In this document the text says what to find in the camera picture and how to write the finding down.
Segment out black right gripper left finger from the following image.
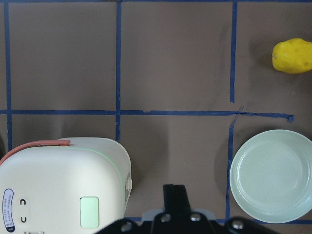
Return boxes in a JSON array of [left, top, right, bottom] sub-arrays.
[[98, 184, 178, 234]]

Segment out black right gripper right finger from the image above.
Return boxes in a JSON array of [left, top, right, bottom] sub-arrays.
[[173, 185, 268, 234]]

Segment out cream rice cooker orange handle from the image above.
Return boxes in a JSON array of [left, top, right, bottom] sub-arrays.
[[0, 137, 132, 234]]

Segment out green plate near right arm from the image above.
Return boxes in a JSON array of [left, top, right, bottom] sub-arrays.
[[229, 129, 312, 223]]

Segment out yellow toy potato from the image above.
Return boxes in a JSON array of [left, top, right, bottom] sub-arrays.
[[272, 38, 312, 74]]

